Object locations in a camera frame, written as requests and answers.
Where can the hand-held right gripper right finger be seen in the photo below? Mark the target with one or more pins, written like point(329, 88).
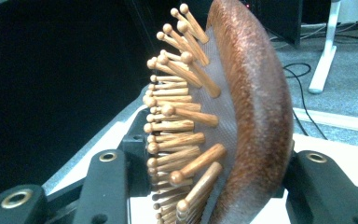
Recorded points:
point(317, 193)

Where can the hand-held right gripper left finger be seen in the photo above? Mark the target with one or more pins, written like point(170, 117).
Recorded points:
point(105, 186)

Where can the brown wooden hairbrush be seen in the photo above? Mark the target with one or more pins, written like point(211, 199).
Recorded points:
point(258, 109)

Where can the black equipment box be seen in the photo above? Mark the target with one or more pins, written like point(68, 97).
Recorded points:
point(279, 18)

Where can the white metal desk frame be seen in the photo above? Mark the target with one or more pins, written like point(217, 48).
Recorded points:
point(326, 56)

